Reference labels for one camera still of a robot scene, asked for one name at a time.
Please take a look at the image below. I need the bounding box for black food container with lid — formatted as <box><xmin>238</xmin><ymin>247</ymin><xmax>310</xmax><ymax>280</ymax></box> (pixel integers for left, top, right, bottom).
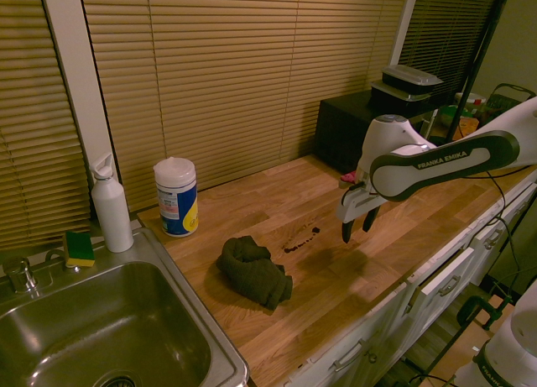
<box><xmin>380</xmin><ymin>65</ymin><xmax>444</xmax><ymax>95</ymax></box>
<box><xmin>369</xmin><ymin>80</ymin><xmax>433</xmax><ymax>107</ymax></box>

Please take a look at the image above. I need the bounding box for open white drawer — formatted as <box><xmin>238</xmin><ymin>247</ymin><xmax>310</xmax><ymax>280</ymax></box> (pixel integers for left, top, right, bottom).
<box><xmin>409</xmin><ymin>246</ymin><xmax>477</xmax><ymax>308</ymax></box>

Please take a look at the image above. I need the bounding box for wide beige window blind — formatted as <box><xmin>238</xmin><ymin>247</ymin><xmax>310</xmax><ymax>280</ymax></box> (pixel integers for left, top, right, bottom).
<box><xmin>79</xmin><ymin>0</ymin><xmax>410</xmax><ymax>212</ymax></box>

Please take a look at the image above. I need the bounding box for black clamp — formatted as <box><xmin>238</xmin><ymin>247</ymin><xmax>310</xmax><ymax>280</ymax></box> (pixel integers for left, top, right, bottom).
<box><xmin>456</xmin><ymin>294</ymin><xmax>515</xmax><ymax>332</ymax></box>

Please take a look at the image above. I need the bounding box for stainless steel sink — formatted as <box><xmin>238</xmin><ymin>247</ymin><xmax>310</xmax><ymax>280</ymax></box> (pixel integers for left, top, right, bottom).
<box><xmin>0</xmin><ymin>227</ymin><xmax>251</xmax><ymax>387</ymax></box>

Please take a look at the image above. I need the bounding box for dark window blind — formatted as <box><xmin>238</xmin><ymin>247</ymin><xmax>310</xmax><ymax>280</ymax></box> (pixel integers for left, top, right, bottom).
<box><xmin>398</xmin><ymin>0</ymin><xmax>503</xmax><ymax>99</ymax></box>

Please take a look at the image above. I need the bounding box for black microwave oven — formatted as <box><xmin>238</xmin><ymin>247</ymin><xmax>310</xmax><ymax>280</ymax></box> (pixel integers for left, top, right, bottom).
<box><xmin>315</xmin><ymin>89</ymin><xmax>437</xmax><ymax>174</ymax></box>

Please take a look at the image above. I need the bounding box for black camera stand pole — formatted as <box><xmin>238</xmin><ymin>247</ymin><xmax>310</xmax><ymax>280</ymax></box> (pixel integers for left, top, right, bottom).
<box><xmin>444</xmin><ymin>0</ymin><xmax>515</xmax><ymax>143</ymax></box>

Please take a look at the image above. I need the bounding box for narrow beige window blind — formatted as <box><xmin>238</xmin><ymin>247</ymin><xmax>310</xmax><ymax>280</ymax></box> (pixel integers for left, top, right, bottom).
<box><xmin>0</xmin><ymin>0</ymin><xmax>91</xmax><ymax>249</ymax></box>

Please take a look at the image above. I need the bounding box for green and yellow sponge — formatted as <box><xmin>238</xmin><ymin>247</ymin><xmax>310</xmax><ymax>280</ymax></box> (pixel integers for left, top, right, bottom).
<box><xmin>62</xmin><ymin>230</ymin><xmax>96</xmax><ymax>269</ymax></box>

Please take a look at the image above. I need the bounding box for metal faucet handle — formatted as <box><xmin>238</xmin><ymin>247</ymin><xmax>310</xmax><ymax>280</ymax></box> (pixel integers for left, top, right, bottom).
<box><xmin>2</xmin><ymin>255</ymin><xmax>41</xmax><ymax>295</ymax></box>

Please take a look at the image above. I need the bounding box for white bowl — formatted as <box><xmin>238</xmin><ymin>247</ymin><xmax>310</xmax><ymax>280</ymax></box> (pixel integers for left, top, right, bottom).
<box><xmin>455</xmin><ymin>92</ymin><xmax>487</xmax><ymax>111</ymax></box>

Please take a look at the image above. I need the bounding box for dark liquid spill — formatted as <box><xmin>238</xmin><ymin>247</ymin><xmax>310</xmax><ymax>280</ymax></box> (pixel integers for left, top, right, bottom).
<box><xmin>281</xmin><ymin>225</ymin><xmax>322</xmax><ymax>254</ymax></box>

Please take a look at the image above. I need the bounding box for white water bottle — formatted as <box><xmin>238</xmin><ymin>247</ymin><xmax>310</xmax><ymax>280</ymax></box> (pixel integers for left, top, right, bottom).
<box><xmin>89</xmin><ymin>152</ymin><xmax>134</xmax><ymax>254</ymax></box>

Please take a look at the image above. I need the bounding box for black wire basket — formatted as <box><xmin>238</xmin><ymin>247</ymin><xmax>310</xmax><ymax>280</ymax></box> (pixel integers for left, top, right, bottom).
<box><xmin>488</xmin><ymin>83</ymin><xmax>537</xmax><ymax>123</ymax></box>

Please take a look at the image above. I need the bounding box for Lysol wipes canister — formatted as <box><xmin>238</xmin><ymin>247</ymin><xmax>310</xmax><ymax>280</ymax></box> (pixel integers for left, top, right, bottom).
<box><xmin>153</xmin><ymin>155</ymin><xmax>199</xmax><ymax>238</ymax></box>

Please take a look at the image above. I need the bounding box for dark green cloth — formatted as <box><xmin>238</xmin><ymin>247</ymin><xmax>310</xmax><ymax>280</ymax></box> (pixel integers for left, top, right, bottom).
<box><xmin>216</xmin><ymin>234</ymin><xmax>294</xmax><ymax>311</ymax></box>

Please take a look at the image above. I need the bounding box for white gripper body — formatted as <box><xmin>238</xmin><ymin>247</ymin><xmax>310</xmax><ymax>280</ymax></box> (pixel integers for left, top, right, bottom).
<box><xmin>335</xmin><ymin>181</ymin><xmax>385</xmax><ymax>224</ymax></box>

